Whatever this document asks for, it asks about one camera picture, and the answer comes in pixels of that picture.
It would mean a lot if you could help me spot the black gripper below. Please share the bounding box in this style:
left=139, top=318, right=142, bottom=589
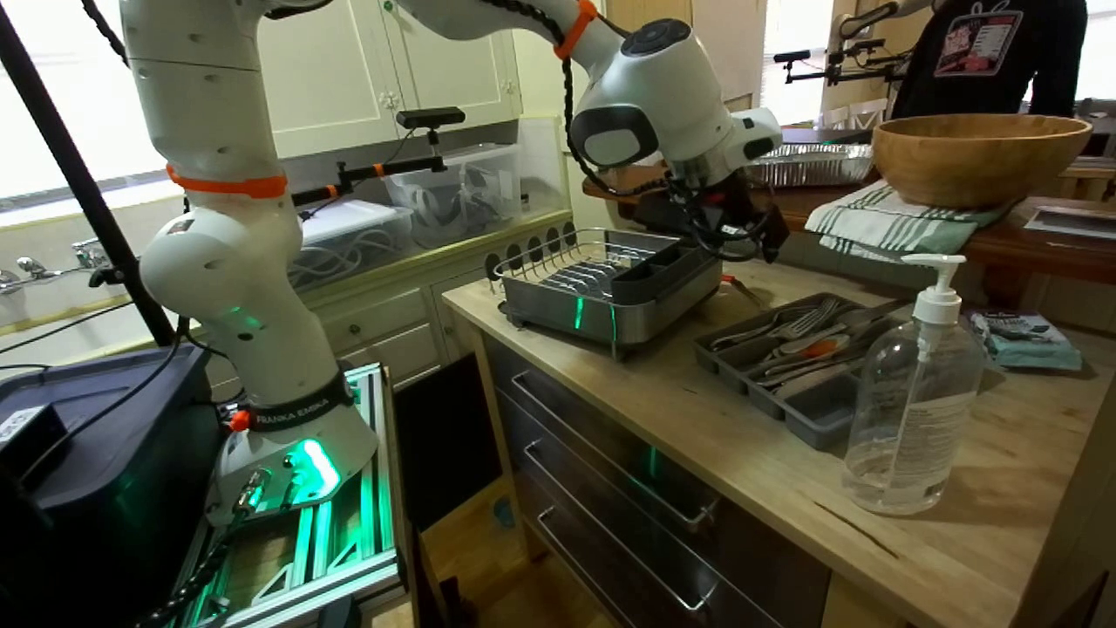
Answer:
left=630, top=164, right=794, bottom=267

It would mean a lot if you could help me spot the orange plastic spatula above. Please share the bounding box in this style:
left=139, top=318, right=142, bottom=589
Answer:
left=761, top=331, right=851, bottom=371

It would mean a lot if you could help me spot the grey cutlery tray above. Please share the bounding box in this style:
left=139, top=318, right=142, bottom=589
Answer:
left=694, top=291, right=920, bottom=454

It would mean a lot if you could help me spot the grey dish rack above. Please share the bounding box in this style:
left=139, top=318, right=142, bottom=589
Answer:
left=497, top=224, right=727, bottom=352

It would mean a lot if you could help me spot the aluminium foil tray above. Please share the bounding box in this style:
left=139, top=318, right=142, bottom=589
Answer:
left=744, top=140, right=879, bottom=192

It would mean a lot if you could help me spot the striped kitchen towel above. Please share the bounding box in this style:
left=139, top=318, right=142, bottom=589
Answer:
left=801, top=179, right=1009, bottom=267

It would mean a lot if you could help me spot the black clamp stand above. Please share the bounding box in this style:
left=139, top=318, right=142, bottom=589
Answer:
left=770, top=0, right=920, bottom=92

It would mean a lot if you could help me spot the clear plastic storage bin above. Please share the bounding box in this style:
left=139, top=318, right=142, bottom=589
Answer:
left=382, top=140, right=528, bottom=241
left=291, top=196, right=414, bottom=291

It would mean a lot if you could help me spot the grey drawer cabinet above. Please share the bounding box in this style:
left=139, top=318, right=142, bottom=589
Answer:
left=482, top=334, right=834, bottom=628

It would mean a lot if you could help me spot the clear soap dispenser bottle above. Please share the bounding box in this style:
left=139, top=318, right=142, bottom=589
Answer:
left=842, top=252, right=990, bottom=519

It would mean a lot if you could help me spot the brown wooden bowl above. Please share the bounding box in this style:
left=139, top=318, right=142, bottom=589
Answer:
left=870, top=113, right=1095, bottom=212

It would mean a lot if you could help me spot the cream drawer cabinet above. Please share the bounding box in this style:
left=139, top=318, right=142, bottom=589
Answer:
left=201, top=207, right=578, bottom=395

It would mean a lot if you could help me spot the person in black shirt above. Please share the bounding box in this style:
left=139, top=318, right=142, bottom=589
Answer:
left=890, top=0, right=1093, bottom=119

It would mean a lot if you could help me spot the teal packet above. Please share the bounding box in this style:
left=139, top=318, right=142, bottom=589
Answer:
left=973, top=307, right=1088, bottom=378

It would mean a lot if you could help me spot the dark wooden table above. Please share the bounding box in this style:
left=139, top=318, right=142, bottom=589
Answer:
left=578, top=158, right=1116, bottom=291

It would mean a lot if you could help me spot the metal faucet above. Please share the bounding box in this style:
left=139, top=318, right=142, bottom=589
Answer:
left=0, top=239, right=125, bottom=299

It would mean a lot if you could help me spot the black tripod pole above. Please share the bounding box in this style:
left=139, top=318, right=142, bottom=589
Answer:
left=0, top=10, right=186, bottom=352

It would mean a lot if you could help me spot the black equipment box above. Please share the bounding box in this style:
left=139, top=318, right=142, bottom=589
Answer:
left=0, top=342, right=232, bottom=628

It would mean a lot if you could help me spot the black stereo camera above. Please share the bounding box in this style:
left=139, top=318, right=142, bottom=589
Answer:
left=394, top=104, right=467, bottom=134

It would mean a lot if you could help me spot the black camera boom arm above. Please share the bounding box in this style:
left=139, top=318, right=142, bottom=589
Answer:
left=291, top=125, right=450, bottom=212

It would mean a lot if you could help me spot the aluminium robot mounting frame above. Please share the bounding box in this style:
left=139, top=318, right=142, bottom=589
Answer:
left=150, top=361, right=413, bottom=628

